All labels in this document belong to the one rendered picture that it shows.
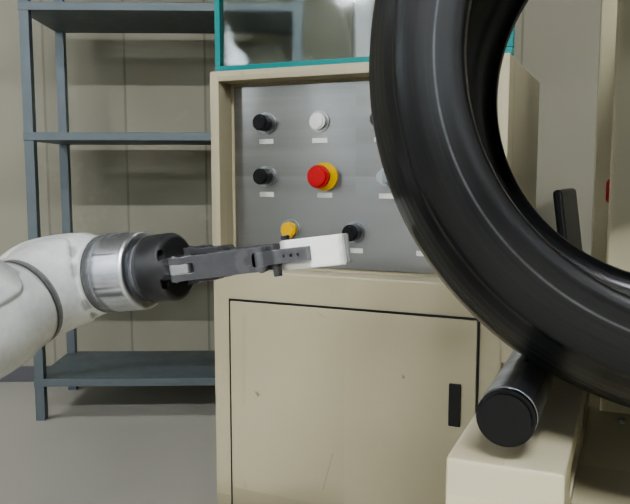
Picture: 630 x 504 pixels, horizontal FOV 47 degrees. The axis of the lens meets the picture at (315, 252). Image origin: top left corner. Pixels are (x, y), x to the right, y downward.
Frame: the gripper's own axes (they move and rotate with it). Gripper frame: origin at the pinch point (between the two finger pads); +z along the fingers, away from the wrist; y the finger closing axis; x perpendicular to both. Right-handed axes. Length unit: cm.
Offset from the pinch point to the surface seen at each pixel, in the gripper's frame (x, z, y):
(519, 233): -0.6, 21.9, -13.5
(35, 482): 77, -171, 119
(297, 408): 32, -31, 52
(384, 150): -8.1, 11.8, -10.4
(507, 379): 10.9, 19.2, -9.5
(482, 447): 16.4, 16.6, -9.5
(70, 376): 54, -204, 177
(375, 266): 7, -14, 57
